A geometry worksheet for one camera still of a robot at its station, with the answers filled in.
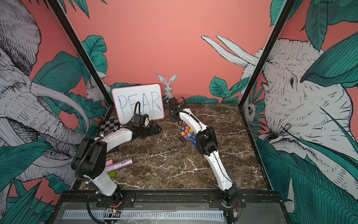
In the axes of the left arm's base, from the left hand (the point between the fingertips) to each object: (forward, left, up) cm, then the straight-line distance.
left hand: (158, 128), depth 94 cm
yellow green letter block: (+1, -23, -7) cm, 24 cm away
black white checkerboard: (+9, +40, -7) cm, 41 cm away
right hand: (+11, -10, -1) cm, 15 cm away
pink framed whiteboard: (+22, +6, +9) cm, 25 cm away
